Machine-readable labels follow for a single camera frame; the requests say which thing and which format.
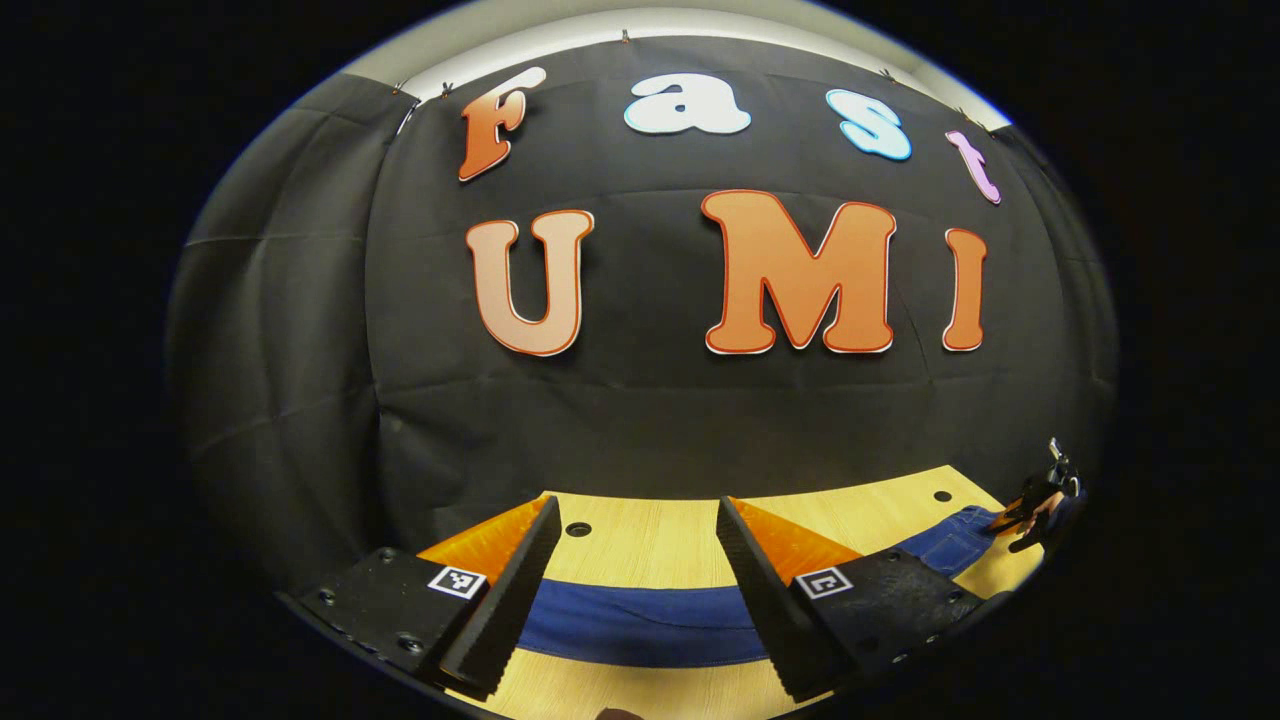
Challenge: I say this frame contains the black backdrop cloth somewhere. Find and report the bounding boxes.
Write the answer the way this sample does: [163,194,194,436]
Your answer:
[165,35,1121,591]

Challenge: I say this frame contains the blue denim jeans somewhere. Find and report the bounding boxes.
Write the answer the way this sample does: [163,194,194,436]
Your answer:
[515,503,1011,669]

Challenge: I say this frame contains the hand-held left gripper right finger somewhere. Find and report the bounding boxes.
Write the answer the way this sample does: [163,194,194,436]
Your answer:
[715,495,986,703]

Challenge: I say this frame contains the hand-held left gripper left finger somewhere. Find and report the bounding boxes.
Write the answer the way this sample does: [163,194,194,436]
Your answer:
[288,493,563,701]

